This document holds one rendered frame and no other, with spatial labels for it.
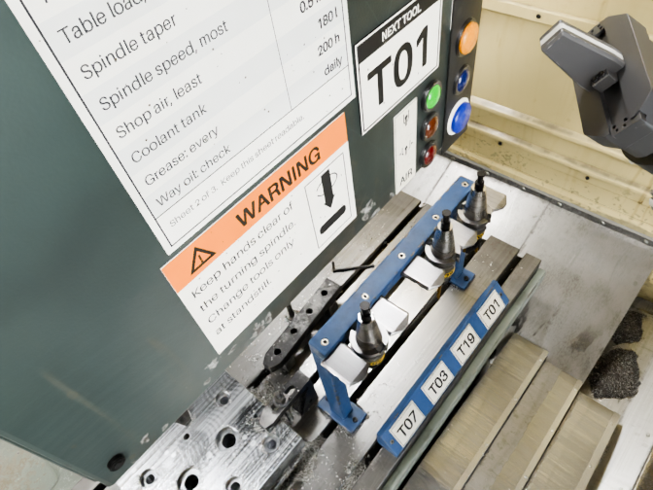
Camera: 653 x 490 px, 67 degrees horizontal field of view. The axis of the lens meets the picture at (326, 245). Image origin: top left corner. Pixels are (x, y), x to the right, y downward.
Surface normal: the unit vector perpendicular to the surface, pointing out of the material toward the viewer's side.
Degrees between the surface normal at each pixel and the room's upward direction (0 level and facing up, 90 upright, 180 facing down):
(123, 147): 90
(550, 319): 24
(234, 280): 90
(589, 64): 94
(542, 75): 90
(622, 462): 17
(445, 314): 0
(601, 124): 54
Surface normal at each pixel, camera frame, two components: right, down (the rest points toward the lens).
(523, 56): -0.65, 0.65
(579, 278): -0.37, -0.29
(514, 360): -0.04, -0.68
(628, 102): -0.87, -0.35
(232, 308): 0.75, 0.46
